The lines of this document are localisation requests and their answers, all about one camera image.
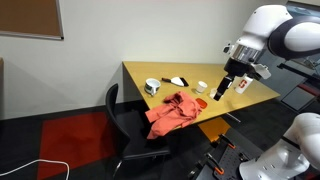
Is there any black orange clamp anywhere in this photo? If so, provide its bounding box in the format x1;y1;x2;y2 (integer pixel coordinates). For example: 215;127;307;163
218;133;237;150
205;152;225;176

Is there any red plastic lid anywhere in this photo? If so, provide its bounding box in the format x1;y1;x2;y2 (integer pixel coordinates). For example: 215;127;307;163
195;97;209;110

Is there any black chair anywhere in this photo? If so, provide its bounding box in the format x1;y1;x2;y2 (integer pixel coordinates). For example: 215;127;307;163
105;83;172;179

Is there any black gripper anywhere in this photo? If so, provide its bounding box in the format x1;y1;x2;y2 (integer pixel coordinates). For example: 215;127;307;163
213;58;254;101

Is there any clear plastic container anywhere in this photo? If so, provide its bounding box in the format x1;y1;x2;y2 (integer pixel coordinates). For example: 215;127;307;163
209;87;220;100

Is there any red-orange clothing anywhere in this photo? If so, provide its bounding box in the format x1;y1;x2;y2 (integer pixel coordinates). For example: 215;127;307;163
144;90;203;140

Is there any white floor cable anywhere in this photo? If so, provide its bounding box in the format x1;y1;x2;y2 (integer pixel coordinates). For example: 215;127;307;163
0;158;71;180

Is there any cork board with metal frame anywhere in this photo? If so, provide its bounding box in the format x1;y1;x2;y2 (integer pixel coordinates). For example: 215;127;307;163
0;0;65;41

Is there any black robot mounting board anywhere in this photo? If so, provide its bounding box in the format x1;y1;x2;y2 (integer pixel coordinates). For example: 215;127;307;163
187;128;266;180

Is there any white wall outlet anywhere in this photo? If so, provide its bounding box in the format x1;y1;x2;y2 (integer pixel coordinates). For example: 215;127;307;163
222;41;233;54

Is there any white paper cup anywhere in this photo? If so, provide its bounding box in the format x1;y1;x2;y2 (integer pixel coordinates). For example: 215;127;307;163
194;80;209;95

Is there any white and green mug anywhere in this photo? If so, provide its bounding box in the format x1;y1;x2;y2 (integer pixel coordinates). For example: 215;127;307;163
144;77;162;97

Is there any wooden table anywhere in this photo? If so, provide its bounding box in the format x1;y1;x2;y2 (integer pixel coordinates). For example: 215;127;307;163
122;60;281;130

